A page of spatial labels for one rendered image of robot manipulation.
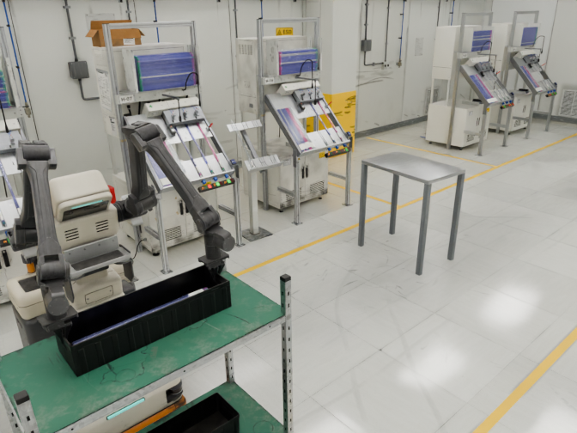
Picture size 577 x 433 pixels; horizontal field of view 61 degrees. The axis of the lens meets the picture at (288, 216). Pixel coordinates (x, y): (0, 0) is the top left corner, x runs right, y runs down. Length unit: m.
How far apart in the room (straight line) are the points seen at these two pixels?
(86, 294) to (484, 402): 2.12
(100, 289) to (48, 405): 0.78
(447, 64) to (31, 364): 6.86
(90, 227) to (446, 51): 6.36
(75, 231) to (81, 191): 0.18
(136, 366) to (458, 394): 1.90
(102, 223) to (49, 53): 3.49
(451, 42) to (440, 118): 1.10
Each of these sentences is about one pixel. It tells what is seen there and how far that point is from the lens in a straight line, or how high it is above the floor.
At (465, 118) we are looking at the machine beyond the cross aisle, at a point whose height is 0.49.
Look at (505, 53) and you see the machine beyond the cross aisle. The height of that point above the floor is 1.27.
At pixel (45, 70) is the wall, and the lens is 5.48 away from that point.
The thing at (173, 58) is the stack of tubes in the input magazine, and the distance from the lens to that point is 4.28.
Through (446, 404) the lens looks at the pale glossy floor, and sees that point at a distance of 2.94.
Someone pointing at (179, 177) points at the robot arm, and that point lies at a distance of 1.78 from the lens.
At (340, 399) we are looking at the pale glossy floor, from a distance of 2.87.
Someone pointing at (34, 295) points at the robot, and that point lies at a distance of 2.51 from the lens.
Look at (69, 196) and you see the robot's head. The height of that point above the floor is 1.33.
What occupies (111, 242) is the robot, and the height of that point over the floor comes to 1.08.
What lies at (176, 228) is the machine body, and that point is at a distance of 4.41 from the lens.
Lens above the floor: 1.97
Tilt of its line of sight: 23 degrees down
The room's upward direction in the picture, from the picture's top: 1 degrees counter-clockwise
